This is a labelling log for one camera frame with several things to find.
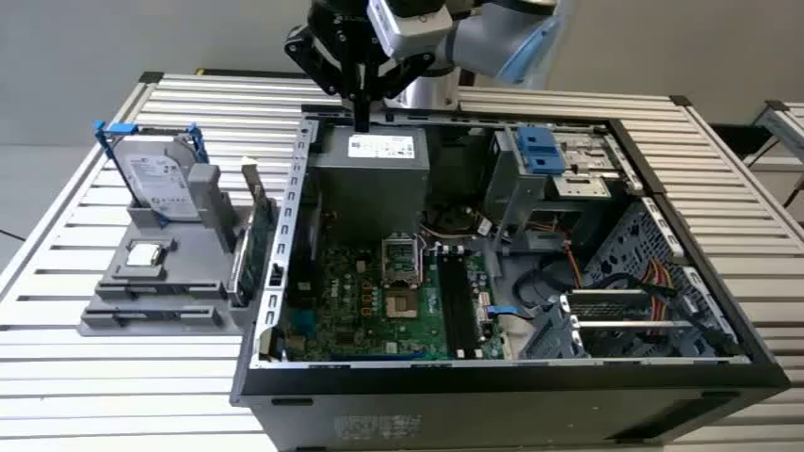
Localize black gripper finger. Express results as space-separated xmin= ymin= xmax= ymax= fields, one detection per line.
xmin=361 ymin=54 xmax=437 ymax=133
xmin=283 ymin=25 xmax=363 ymax=133

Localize black RAM slot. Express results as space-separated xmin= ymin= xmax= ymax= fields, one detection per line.
xmin=453 ymin=244 xmax=486 ymax=360
xmin=438 ymin=244 xmax=467 ymax=360

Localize grey power supply unit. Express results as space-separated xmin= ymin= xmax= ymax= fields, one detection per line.
xmin=311 ymin=126 xmax=433 ymax=236

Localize blue drive latch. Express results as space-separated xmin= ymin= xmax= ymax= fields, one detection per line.
xmin=518 ymin=125 xmax=565 ymax=174

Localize black cooling fan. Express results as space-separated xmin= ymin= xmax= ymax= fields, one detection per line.
xmin=425 ymin=202 xmax=483 ymax=236

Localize hard disk in blue carrier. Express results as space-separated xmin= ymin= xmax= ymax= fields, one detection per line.
xmin=93 ymin=121 xmax=213 ymax=230

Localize metal socket cover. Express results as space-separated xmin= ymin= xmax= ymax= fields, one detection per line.
xmin=381 ymin=233 xmax=423 ymax=288

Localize green graphics card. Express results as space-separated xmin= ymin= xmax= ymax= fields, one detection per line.
xmin=227 ymin=157 xmax=282 ymax=307

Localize grey parts rack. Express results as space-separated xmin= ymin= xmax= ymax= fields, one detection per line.
xmin=78 ymin=162 xmax=278 ymax=336

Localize green motherboard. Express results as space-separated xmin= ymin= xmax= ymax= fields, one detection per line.
xmin=279 ymin=206 xmax=511 ymax=363

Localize CPU socket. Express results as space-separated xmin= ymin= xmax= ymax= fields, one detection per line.
xmin=383 ymin=289 xmax=425 ymax=321

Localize silver CPU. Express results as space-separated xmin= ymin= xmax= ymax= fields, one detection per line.
xmin=125 ymin=243 xmax=169 ymax=268

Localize grey metal disk bay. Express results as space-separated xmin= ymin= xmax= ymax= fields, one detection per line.
xmin=521 ymin=287 xmax=703 ymax=360

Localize blue expansion slot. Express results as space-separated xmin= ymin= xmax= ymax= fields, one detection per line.
xmin=327 ymin=350 xmax=433 ymax=363

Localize small aluminium slat table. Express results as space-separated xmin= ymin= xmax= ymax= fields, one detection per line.
xmin=745 ymin=99 xmax=804 ymax=208

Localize black PC case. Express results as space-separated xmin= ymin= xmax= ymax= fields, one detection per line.
xmin=229 ymin=104 xmax=794 ymax=452

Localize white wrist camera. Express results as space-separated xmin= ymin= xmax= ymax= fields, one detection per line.
xmin=367 ymin=0 xmax=454 ymax=57

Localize orange wire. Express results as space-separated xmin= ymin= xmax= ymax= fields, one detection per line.
xmin=563 ymin=237 xmax=583 ymax=289

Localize red yellow power wires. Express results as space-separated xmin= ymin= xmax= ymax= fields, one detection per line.
xmin=639 ymin=259 xmax=678 ymax=338

